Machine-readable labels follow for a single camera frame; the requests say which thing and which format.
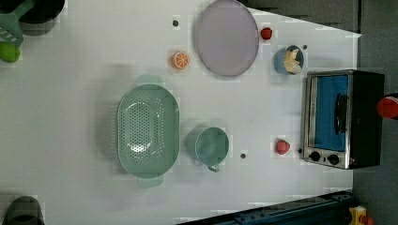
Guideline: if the red plush ketchup bottle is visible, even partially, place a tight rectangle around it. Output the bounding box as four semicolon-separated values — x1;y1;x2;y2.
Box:
376;93;398;120

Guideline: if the black toaster oven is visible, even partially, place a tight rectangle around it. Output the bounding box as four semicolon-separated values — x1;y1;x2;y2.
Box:
303;69;385;170

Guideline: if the green mug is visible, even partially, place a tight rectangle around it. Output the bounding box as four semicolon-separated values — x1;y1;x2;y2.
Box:
186;127;229;173

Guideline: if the green oval colander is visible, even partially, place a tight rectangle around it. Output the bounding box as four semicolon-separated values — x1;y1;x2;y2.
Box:
116;75;180;188

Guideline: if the orange slice toy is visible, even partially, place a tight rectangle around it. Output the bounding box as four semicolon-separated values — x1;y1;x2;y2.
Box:
171;52;190;69

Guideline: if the lilac round plate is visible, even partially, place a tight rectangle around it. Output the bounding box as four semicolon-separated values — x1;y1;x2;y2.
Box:
194;0;259;76

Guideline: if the large pink strawberry toy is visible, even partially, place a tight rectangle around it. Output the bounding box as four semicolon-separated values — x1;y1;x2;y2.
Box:
275;140;290;155

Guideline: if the blue bowl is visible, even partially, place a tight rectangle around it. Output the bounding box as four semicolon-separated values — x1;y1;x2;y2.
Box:
274;46;304;75

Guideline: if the small red strawberry toy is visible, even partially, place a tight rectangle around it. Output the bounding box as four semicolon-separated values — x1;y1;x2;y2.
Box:
260;27;273;40

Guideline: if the peeled banana toy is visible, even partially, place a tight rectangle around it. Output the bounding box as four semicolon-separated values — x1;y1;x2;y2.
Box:
283;49;301;74

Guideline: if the yellow red toy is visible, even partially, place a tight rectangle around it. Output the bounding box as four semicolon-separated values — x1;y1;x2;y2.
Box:
349;206;375;225

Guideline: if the green lime toy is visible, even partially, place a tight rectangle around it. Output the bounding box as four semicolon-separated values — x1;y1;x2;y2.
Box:
0;41;21;63

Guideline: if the green spatula toy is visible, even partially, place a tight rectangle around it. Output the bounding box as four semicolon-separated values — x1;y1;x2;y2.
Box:
0;0;35;47

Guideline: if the blue metal frame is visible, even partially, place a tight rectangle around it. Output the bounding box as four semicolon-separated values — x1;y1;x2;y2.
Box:
179;191;359;225

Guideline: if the black cylinder post lower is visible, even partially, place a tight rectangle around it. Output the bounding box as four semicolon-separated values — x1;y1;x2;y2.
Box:
1;196;45;225

